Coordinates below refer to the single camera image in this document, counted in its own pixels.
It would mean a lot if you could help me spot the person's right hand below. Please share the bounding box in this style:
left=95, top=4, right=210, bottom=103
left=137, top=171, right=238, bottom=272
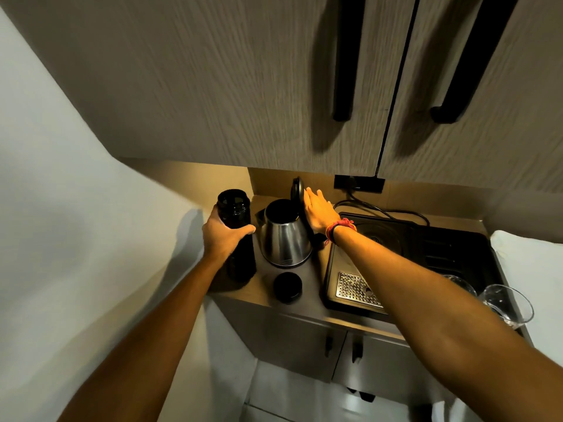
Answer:
left=303, top=187, right=343, bottom=247

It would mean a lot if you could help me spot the person's left hand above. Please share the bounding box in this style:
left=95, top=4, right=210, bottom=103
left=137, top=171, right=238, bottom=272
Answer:
left=202, top=205, right=257, bottom=267

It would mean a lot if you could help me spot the black bottle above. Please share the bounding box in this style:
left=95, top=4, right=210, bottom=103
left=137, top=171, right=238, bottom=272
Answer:
left=216, top=189, right=257, bottom=285

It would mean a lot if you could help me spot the steel electric kettle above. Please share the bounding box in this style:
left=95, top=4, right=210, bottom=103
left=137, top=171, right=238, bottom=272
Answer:
left=256, top=177, right=328, bottom=269

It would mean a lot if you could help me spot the person's right forearm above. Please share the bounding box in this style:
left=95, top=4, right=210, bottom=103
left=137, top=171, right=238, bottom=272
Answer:
left=332, top=226, right=563, bottom=422

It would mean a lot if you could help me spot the person's left forearm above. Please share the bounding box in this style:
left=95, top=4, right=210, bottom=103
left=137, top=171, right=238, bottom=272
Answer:
left=57, top=256, right=223, bottom=422

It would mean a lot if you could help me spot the red thread wristband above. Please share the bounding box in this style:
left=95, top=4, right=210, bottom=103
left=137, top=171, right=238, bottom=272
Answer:
left=324, top=218, right=358, bottom=247

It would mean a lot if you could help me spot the black bottle cap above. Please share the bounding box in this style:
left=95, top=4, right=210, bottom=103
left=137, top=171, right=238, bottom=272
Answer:
left=273, top=272, right=303, bottom=304

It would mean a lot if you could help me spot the perforated metal drip grate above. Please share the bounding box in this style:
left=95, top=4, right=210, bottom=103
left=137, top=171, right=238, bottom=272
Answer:
left=335, top=271, right=384, bottom=309

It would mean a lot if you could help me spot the grey lower cabinet door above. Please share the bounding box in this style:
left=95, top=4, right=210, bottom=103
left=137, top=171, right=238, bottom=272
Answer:
left=219, top=298, right=349, bottom=384
left=331, top=331, right=445, bottom=407

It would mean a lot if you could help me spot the black tray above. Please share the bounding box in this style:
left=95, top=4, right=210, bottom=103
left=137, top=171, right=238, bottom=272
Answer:
left=324, top=212, right=505, bottom=324

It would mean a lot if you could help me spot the wide wooden upper cabinet door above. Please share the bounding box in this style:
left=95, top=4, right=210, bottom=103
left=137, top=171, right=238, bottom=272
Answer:
left=0, top=0, right=421, bottom=177

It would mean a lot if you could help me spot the clear drinking glass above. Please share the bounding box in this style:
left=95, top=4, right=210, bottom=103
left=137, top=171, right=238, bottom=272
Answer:
left=442, top=274, right=478, bottom=299
left=478, top=284, right=535, bottom=330

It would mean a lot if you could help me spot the narrow wooden upper cabinet door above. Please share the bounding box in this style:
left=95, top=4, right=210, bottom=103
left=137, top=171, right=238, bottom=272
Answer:
left=377, top=0, right=563, bottom=195

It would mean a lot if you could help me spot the black wall socket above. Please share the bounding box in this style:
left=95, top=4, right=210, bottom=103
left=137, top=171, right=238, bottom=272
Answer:
left=333, top=175, right=386, bottom=194

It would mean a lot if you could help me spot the black power cable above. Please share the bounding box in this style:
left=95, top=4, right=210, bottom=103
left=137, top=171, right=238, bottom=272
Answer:
left=333, top=189, right=431, bottom=227

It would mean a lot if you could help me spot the black upper cabinet handle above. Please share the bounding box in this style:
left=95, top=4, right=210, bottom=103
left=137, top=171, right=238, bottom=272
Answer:
left=332, top=0, right=367, bottom=123
left=429, top=0, right=521, bottom=125

